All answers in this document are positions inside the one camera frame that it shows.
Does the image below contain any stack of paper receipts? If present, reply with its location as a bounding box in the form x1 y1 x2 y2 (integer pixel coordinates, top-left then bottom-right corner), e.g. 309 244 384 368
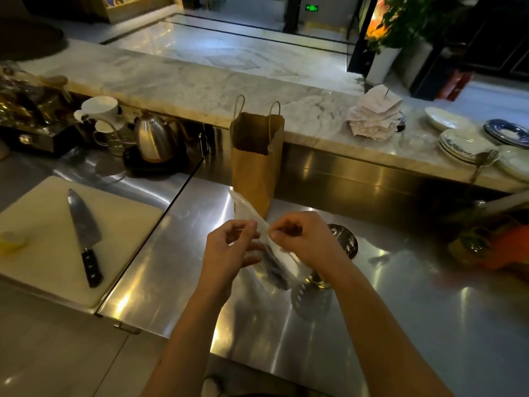
346 84 403 142

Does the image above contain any blue rimmed plate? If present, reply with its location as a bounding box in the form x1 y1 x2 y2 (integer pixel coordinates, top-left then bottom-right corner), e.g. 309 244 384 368
483 119 529 149

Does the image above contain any white planter with green plant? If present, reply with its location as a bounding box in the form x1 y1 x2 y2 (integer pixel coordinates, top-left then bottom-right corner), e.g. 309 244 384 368
365 0 459 85

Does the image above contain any person's left forearm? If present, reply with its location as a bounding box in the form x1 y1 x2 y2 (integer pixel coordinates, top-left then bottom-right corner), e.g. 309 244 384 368
141 283 233 397

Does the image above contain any glass mug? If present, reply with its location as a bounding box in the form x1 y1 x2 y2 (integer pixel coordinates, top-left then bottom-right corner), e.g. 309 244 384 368
93 127 137 157

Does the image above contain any black kettle base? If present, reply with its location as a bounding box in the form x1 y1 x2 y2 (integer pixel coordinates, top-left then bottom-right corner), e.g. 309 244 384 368
122 145 191 177

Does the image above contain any white cutting board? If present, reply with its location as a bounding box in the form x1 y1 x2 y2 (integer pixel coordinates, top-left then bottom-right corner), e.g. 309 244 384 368
0 175 164 308

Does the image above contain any stainless steel kettle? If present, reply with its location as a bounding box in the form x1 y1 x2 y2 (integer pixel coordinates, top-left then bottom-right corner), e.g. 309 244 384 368
133 109 179 163

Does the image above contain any metal stemmed cup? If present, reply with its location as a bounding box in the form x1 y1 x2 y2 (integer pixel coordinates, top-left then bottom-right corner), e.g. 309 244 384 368
305 224 359 290

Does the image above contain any white oval plate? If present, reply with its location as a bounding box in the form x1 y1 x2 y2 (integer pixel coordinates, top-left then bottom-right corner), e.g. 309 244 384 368
424 106 476 133

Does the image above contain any clear plastic bag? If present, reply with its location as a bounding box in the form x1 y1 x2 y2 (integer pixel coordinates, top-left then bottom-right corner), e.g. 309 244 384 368
228 190 311 291

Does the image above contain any yellow lemon piece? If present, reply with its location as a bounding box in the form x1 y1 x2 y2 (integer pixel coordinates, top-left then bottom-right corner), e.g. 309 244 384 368
0 231 29 257

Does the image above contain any white ceramic cup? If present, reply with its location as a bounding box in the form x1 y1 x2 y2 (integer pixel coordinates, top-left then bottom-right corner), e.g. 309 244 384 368
74 96 125 132

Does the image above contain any person's right hand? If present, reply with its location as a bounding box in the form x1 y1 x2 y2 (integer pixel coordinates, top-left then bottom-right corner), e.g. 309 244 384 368
268 211 353 281

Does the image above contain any orange container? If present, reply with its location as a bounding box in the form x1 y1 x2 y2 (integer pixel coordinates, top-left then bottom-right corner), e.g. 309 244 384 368
448 219 529 271

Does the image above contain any stack of white plates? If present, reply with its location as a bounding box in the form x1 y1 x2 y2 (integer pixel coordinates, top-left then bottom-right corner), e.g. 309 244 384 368
439 129 498 165

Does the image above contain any person's right forearm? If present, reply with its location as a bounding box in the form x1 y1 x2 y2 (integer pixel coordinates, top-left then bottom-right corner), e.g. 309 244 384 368
323 264 455 397

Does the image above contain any brown paper bag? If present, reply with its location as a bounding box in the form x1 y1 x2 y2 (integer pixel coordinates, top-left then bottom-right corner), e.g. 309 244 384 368
230 95 286 219

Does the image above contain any person's left hand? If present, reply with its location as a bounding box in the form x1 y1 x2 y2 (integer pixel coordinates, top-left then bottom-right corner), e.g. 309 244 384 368
199 219 266 301

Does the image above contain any metal spoon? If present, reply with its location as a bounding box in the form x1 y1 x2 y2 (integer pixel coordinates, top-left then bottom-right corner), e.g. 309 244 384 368
469 149 500 186

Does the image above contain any black-handled chef's knife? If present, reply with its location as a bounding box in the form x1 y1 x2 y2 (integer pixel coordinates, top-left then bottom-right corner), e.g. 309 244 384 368
67 189 104 289

